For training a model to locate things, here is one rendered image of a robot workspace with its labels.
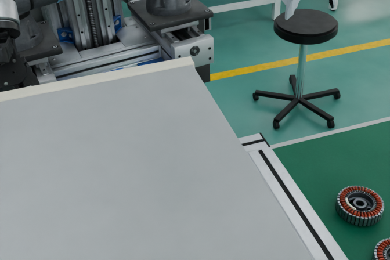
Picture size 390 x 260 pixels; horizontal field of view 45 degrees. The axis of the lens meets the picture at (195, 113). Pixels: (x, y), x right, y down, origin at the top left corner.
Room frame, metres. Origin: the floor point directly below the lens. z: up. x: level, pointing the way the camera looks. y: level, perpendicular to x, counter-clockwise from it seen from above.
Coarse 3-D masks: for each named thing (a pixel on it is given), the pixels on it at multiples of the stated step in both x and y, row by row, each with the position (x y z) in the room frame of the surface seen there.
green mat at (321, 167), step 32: (384, 128) 1.15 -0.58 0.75; (288, 160) 1.02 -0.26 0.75; (320, 160) 1.02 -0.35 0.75; (352, 160) 1.01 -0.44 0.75; (384, 160) 1.00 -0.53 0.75; (320, 192) 0.89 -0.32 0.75; (384, 192) 0.88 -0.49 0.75; (352, 224) 0.78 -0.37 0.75; (384, 224) 0.77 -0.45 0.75; (352, 256) 0.69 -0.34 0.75
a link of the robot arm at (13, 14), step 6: (0, 0) 0.79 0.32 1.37; (6, 0) 0.80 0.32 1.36; (12, 0) 0.81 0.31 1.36; (0, 6) 0.78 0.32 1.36; (6, 6) 0.79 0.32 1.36; (12, 6) 0.80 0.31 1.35; (0, 12) 0.77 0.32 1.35; (6, 12) 0.78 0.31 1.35; (12, 12) 0.79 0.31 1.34; (0, 18) 0.77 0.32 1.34; (6, 18) 0.77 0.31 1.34; (12, 18) 0.78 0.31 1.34; (18, 18) 0.80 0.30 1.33; (18, 24) 0.80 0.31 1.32
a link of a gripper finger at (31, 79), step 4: (28, 68) 0.71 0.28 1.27; (28, 72) 0.71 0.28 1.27; (28, 76) 0.70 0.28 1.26; (32, 76) 0.71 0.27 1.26; (24, 80) 0.70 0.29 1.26; (28, 80) 0.70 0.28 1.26; (32, 80) 0.70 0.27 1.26; (36, 80) 0.70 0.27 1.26; (24, 84) 0.69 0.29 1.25; (28, 84) 0.69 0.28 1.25; (32, 84) 0.70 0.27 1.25; (36, 84) 0.70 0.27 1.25
